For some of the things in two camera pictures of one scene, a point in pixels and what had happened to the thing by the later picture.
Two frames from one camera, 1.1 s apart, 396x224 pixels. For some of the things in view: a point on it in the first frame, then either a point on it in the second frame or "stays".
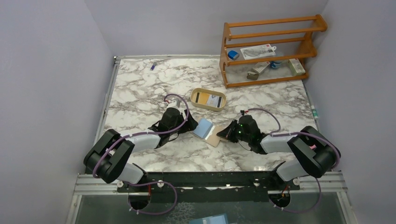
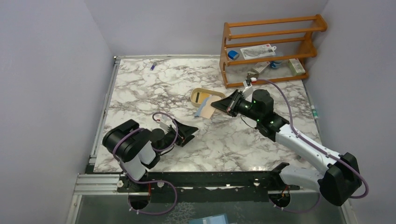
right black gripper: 227,132 to 229,104
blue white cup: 275,65 stays
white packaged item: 257,52 stays
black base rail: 230,186 stays
